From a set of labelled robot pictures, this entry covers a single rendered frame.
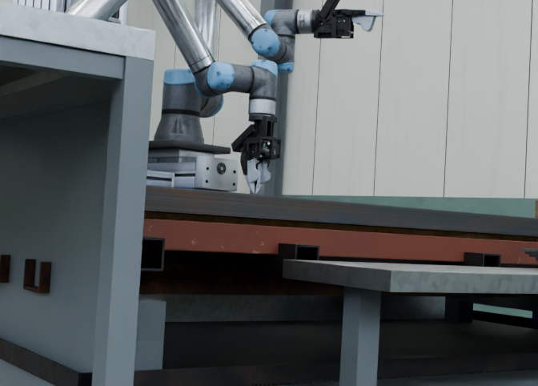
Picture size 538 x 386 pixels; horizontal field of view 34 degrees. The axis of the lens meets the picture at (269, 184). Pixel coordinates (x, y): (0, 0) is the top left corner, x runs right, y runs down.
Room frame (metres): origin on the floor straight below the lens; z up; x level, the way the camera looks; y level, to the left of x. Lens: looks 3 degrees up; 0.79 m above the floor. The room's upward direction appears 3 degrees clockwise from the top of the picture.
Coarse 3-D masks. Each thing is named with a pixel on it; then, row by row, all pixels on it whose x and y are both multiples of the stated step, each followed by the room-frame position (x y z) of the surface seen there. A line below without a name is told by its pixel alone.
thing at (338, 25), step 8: (312, 16) 2.61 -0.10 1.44; (328, 16) 2.61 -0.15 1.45; (336, 16) 2.58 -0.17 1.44; (344, 16) 2.58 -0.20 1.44; (312, 24) 2.61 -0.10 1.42; (320, 24) 2.64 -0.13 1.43; (328, 24) 2.61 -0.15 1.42; (336, 24) 2.59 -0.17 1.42; (344, 24) 2.58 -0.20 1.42; (352, 24) 2.62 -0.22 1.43; (320, 32) 2.62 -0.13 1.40; (328, 32) 2.61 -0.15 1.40; (336, 32) 2.60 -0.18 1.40; (344, 32) 2.58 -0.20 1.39; (352, 32) 2.63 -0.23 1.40
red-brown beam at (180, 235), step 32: (160, 224) 1.37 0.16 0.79; (192, 224) 1.40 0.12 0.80; (224, 224) 1.44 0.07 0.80; (256, 224) 1.51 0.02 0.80; (288, 224) 1.54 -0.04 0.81; (320, 224) 1.58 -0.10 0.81; (352, 224) 1.62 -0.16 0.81; (352, 256) 1.59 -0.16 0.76; (384, 256) 1.63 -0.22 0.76; (416, 256) 1.67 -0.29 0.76; (448, 256) 1.72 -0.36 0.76; (512, 256) 1.82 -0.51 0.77
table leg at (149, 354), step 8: (144, 328) 1.37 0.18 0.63; (152, 328) 1.38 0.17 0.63; (160, 336) 1.39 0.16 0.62; (136, 344) 1.36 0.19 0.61; (144, 344) 1.37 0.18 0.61; (152, 344) 1.38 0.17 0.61; (160, 344) 1.39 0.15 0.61; (136, 352) 1.37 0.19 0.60; (144, 352) 1.37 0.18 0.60; (152, 352) 1.38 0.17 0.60; (160, 352) 1.39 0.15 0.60; (136, 360) 1.37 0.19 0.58; (144, 360) 1.37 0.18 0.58; (152, 360) 1.38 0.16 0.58; (160, 360) 1.39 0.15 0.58; (136, 368) 1.37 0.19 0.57; (144, 368) 1.37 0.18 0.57; (152, 368) 1.38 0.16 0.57; (160, 368) 1.39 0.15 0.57
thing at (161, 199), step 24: (168, 192) 1.38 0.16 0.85; (192, 192) 1.40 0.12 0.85; (216, 192) 1.43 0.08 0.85; (240, 216) 1.45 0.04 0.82; (264, 216) 1.48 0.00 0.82; (288, 216) 1.51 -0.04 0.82; (312, 216) 1.54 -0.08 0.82; (336, 216) 1.56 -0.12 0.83; (360, 216) 1.60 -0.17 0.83; (384, 216) 1.63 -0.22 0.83; (408, 216) 1.66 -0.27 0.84; (432, 216) 1.69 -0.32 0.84; (456, 216) 1.73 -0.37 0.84; (480, 216) 1.77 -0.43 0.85; (504, 216) 1.81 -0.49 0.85
